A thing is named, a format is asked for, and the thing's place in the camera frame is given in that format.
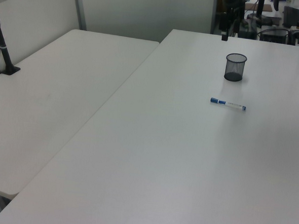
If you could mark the black camera stand with flat base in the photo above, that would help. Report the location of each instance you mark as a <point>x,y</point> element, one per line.
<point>4,49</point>

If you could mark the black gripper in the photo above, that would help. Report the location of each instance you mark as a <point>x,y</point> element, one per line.
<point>225,21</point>

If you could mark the black equipment box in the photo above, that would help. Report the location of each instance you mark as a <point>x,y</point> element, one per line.
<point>274,34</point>

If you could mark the black office chair back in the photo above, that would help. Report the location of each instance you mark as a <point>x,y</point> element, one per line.
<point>292,17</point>

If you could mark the black mesh pen cup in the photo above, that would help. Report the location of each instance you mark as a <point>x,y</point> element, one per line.
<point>235,69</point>

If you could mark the blue and white marker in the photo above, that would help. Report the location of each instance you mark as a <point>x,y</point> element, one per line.
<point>228,104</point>

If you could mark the brown cardboard sheet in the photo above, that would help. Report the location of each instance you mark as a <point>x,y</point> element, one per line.
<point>257,7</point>

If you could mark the black monitor stand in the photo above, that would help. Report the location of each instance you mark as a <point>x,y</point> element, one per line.
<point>259,12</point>

